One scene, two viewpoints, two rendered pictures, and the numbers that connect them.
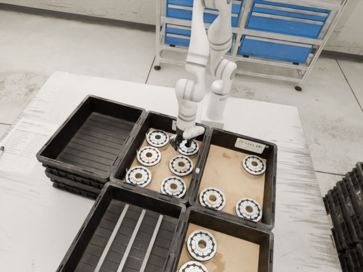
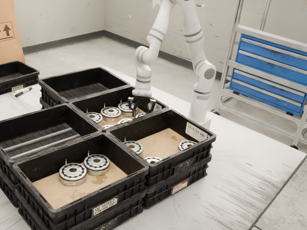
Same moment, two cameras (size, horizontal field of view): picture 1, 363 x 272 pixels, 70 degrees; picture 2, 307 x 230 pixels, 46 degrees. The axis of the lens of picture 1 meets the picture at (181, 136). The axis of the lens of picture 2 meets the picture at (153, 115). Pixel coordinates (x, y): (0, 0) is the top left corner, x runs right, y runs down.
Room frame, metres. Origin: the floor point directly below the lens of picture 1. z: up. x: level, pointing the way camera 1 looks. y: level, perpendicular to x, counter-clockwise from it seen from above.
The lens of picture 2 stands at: (-0.53, -0.94, 1.75)
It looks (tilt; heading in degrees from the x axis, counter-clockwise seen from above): 29 degrees down; 34
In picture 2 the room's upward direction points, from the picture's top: 7 degrees clockwise
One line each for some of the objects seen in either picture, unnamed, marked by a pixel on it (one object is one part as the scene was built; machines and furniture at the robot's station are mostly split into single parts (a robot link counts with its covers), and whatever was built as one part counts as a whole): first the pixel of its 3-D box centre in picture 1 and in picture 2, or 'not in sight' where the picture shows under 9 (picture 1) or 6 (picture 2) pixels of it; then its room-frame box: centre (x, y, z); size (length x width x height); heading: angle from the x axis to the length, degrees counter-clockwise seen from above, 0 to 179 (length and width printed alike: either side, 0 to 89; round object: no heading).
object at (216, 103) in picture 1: (216, 102); (198, 104); (1.04, -0.16, 0.88); 0.09 x 0.09 x 0.17; 8
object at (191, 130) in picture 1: (188, 121); (143, 85); (0.70, -0.02, 1.05); 0.11 x 0.09 x 0.06; 35
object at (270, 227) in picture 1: (237, 172); (161, 135); (0.59, -0.24, 0.92); 0.40 x 0.30 x 0.02; 170
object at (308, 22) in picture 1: (281, 34); not in sight; (2.54, -0.84, 0.60); 0.72 x 0.03 x 0.56; 89
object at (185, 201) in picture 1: (164, 151); (119, 107); (0.64, 0.06, 0.92); 0.40 x 0.30 x 0.02; 170
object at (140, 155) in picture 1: (148, 155); (110, 112); (0.65, 0.13, 0.86); 0.10 x 0.10 x 0.01
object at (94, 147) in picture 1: (98, 140); (85, 92); (0.70, 0.35, 0.87); 0.40 x 0.30 x 0.11; 170
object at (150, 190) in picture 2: not in sight; (158, 164); (0.59, -0.24, 0.76); 0.40 x 0.30 x 0.12; 170
